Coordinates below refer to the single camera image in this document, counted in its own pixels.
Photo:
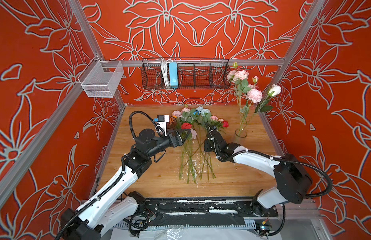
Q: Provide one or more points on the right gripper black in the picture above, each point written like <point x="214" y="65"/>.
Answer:
<point x="206" y="142"/>

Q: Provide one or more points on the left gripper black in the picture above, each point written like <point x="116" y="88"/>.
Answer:
<point x="178" y="142"/>

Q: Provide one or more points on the clear ribbed glass vase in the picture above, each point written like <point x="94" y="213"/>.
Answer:
<point x="240" y="136"/>

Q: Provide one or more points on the pink peony stem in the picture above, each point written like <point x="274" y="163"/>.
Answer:
<point x="240" y="79"/>

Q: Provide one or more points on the white rose stem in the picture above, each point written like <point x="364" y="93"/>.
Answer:
<point x="254" y="97"/>

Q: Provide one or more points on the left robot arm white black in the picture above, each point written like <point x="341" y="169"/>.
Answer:
<point x="91" y="220"/>

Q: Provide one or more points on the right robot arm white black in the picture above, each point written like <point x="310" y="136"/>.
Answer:
<point x="292" y="180"/>

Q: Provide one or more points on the brown glass vase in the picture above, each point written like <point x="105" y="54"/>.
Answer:
<point x="172" y="122"/>

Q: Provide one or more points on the pile of artificial flowers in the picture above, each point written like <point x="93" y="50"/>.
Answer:
<point x="195" y="163"/>

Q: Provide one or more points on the red rose on table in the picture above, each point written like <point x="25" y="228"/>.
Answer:
<point x="186" y="126"/>

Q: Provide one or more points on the blue card in basket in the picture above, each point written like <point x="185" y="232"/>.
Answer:
<point x="173" y="76"/>

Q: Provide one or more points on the aluminium back crossbar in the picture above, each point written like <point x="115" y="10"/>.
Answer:
<point x="139" y="63"/>

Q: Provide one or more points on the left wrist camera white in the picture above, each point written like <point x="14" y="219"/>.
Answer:
<point x="161" y="122"/>

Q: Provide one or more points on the black wire basket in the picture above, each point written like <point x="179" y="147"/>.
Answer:
<point x="190" y="76"/>

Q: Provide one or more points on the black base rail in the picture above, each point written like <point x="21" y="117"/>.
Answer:
<point x="211" y="212"/>

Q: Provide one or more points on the aluminium frame post right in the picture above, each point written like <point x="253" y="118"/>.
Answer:
<point x="299" y="36"/>

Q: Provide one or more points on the aluminium frame post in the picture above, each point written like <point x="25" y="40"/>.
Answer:
<point x="299" y="36"/>
<point x="91" y="40"/>

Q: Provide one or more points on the clear acrylic wall box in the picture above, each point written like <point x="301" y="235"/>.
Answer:
<point x="100" y="79"/>

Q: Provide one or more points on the aluminium frame post left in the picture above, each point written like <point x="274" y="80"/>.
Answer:
<point x="91" y="40"/>

